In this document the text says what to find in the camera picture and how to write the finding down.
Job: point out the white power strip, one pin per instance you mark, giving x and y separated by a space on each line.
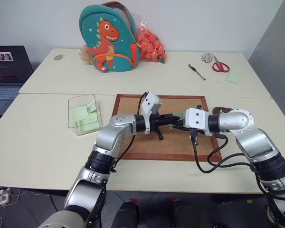
2 196

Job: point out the wood framed cork board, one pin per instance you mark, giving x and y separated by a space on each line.
130 142

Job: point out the clear plastic box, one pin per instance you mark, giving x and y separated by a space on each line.
72 129

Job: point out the dark rounded shape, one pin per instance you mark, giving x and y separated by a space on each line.
128 213

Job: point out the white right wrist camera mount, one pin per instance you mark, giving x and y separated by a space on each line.
197 117

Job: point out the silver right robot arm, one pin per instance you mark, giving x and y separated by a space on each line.
251 140

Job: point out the teal dinosaur backpack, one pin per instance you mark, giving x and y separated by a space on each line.
109 35

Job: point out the light green sticky note pad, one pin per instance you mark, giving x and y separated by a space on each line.
233 78

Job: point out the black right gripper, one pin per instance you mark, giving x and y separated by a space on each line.
194 134

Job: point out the small clear container with items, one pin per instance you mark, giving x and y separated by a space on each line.
207 57

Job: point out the brown dish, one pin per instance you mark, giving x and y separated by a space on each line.
219 110

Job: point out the black pen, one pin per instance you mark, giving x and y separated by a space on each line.
196 71

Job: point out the dark laptop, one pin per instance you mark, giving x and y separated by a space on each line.
7 64

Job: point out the light green loose note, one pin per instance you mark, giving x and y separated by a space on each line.
79 114
89 124
91 106

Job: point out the bag of oranges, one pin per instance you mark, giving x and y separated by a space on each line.
152 45

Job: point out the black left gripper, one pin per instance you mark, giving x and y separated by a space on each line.
154 122

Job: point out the small grey round object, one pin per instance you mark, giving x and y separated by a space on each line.
59 57

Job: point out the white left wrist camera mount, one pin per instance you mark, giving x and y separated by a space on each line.
152 101

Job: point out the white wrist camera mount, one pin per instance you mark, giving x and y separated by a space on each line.
152 101
197 117

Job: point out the light green sticky note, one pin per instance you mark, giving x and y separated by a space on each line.
179 115

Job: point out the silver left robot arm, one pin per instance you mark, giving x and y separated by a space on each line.
109 140

